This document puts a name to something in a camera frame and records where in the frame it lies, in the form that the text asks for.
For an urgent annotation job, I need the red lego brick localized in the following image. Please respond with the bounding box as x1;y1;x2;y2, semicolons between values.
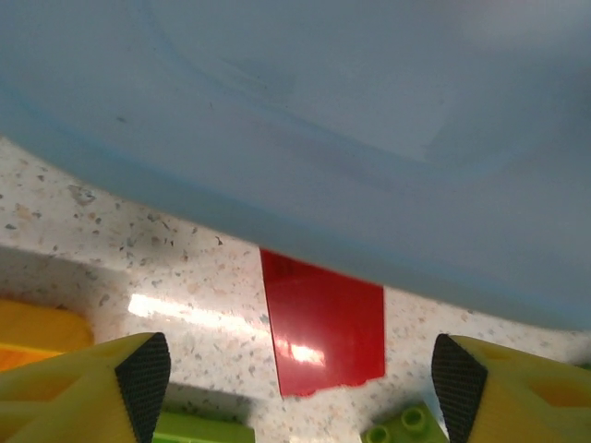
259;247;386;399

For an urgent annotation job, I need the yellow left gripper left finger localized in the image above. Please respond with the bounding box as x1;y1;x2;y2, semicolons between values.
0;330;172;443

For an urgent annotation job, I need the green lego brick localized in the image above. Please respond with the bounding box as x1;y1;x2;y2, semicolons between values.
154;409;257;443
361;401;450;443

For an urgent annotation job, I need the yellow lego brick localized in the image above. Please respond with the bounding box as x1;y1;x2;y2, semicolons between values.
0;298;95;373

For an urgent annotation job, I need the white plastic container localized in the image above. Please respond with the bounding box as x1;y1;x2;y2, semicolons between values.
0;0;591;333

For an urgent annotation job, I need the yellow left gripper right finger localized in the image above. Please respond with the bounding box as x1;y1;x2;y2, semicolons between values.
430;332;591;443

